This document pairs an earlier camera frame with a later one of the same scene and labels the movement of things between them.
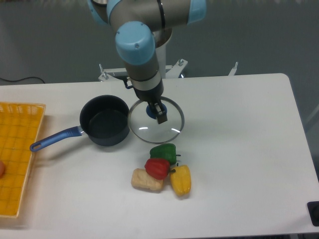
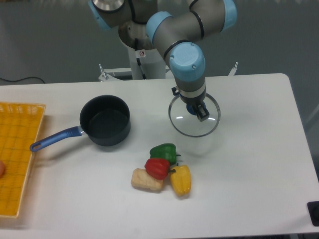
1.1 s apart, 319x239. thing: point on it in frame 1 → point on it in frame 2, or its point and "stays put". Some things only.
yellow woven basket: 19,126 stays put
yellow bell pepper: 181,179 stays put
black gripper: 152,95 → 202,112
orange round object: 2,169 stays put
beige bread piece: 140,178 stays put
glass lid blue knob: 143,125 → 184,119
